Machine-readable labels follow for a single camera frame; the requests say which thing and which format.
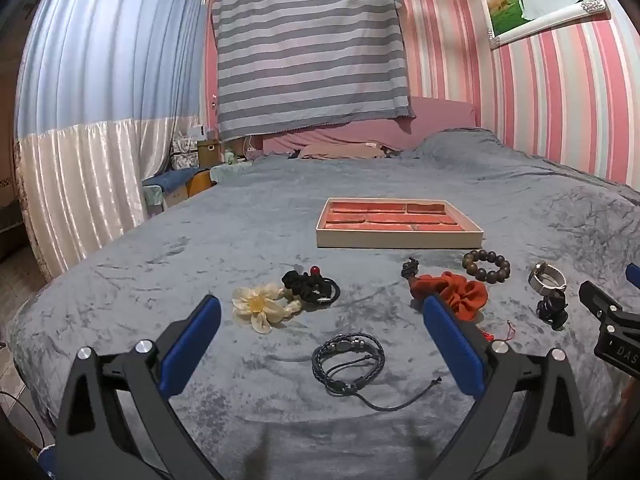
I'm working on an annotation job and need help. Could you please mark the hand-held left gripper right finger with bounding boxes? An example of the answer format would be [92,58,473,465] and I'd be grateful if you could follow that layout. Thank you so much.
[423,293,589,480]

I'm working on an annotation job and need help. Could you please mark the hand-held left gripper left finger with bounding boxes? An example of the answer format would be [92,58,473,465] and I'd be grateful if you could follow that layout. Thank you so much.
[55,294,226,480]

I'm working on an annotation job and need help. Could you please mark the black hair clip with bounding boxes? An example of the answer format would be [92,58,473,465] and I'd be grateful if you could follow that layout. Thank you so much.
[536,291,569,331]

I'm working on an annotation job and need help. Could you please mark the orange scrunchie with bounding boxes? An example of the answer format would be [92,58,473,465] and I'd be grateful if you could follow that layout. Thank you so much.
[410,270,489,322]

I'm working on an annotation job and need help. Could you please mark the gold watch with white strap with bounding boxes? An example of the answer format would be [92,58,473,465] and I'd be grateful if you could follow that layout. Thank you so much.
[530,261,569,295]

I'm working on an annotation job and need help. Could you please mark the brown wooden bead bracelet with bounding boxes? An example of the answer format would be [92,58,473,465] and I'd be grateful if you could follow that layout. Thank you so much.
[462,250,512,282]

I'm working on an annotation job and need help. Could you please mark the beige jewelry tray red lining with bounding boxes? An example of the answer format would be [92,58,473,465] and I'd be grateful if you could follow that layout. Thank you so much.
[316,197,485,250]

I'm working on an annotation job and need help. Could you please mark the black scrunchie with red bead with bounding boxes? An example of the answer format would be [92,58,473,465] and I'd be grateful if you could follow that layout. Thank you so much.
[281,264,341,307]

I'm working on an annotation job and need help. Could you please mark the black braided bracelet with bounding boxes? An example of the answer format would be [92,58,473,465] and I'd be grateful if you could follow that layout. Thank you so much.
[311,333,442,412]

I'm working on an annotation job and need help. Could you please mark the grey plush blanket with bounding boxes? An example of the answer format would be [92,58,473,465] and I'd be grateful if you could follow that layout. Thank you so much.
[9,129,640,480]

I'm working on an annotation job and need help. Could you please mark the orange wooden nightstand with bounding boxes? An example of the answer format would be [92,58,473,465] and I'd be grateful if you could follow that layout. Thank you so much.
[187,168,215,199]

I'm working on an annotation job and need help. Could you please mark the blue cloth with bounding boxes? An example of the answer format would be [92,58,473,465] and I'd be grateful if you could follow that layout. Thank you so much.
[142,167,202,197]

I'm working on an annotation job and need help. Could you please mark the patterned storage box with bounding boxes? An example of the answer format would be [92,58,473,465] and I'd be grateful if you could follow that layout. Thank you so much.
[171,135,200,169]

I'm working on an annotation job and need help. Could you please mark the brown storage box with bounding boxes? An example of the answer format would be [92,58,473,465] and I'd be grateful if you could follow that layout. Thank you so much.
[197,139,221,166]

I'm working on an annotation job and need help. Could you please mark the pink pillow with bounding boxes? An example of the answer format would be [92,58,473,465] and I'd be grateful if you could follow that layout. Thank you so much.
[298,141,389,160]

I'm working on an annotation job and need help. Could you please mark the pink pillows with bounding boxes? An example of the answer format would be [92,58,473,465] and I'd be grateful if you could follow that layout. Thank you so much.
[261,95,476,157]

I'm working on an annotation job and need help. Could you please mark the blue and white curtain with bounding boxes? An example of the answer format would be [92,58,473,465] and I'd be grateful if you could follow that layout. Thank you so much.
[14,0,217,283]

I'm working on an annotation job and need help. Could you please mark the grey striped hanging sheet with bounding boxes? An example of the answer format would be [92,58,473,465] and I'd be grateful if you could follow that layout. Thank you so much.
[210,0,417,143]

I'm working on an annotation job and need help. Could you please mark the red bead string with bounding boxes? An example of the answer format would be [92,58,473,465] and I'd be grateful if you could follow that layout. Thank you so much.
[479,320,517,358]

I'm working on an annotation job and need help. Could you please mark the cream flower hair tie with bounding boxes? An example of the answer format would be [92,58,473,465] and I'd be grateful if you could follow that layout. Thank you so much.
[232,282,304,335]

